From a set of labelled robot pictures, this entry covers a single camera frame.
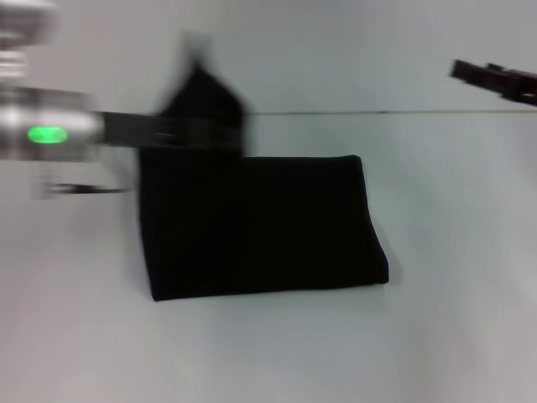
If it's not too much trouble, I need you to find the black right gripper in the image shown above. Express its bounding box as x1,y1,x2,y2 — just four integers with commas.
447,58,537,107

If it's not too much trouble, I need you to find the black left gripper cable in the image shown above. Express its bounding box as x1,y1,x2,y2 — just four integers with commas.
39,181,136,197

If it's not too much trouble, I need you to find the black t-shirt with white print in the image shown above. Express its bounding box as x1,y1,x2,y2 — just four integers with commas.
136,62,390,303

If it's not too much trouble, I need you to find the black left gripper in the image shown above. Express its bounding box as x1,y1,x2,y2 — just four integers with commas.
99,111,248,154

